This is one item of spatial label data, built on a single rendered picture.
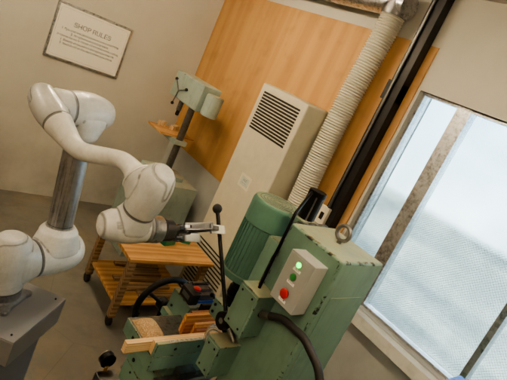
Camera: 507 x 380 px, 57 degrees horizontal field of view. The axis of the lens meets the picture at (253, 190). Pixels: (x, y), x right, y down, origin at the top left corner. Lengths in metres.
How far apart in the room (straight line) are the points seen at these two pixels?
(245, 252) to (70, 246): 0.76
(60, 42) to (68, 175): 2.50
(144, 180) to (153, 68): 3.32
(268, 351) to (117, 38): 3.41
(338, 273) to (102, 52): 3.45
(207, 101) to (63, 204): 1.98
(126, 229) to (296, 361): 0.63
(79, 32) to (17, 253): 2.71
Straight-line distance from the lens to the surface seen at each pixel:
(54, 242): 1.99
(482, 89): 2.78
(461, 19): 3.00
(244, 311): 1.44
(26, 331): 1.94
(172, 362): 1.75
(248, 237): 1.59
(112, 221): 1.40
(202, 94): 3.75
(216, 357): 1.54
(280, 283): 1.37
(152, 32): 4.52
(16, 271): 1.94
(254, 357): 1.54
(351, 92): 3.02
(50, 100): 1.73
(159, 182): 1.31
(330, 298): 1.37
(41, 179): 4.67
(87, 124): 1.82
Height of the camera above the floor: 1.91
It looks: 14 degrees down
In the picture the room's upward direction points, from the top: 25 degrees clockwise
